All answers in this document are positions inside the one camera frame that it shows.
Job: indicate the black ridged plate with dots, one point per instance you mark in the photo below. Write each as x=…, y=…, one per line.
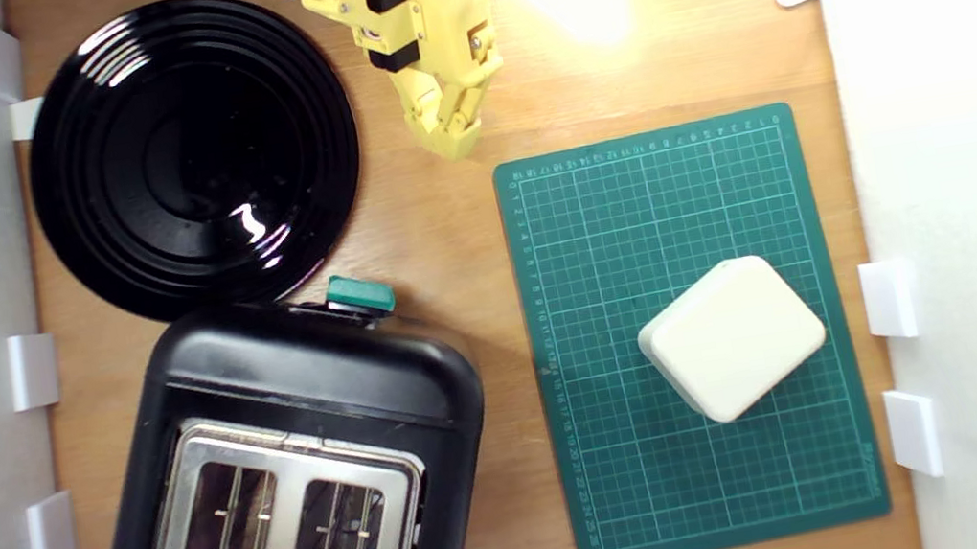
x=190, y=154

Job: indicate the black two-slot toaster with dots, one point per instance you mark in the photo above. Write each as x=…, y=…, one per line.
x=300, y=370

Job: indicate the green cutting mat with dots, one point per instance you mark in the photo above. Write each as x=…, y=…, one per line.
x=608, y=295

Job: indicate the green-taped toaster lever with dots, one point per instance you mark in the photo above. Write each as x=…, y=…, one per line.
x=359, y=296

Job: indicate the white rounded block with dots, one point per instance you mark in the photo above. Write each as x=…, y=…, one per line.
x=736, y=339

